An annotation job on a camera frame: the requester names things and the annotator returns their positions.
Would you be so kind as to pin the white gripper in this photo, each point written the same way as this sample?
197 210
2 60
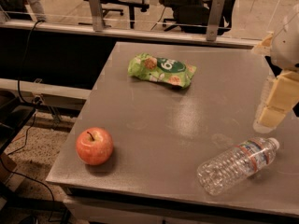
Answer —
287 48

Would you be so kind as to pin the left metal rail bracket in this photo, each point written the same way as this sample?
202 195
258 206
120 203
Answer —
97 15

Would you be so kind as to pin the dark office chair right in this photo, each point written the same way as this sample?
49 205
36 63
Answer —
192 15

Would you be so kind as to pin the green rice chip bag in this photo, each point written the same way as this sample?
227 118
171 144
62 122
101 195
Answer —
161 70

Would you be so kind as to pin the metal rail bracket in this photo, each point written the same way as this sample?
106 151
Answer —
214 20
97 15

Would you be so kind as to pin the right metal rail bracket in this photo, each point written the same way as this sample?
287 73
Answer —
214 20

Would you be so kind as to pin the clear plastic water bottle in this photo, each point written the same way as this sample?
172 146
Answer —
236 164

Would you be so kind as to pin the red apple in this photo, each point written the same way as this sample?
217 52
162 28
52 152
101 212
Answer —
94 146

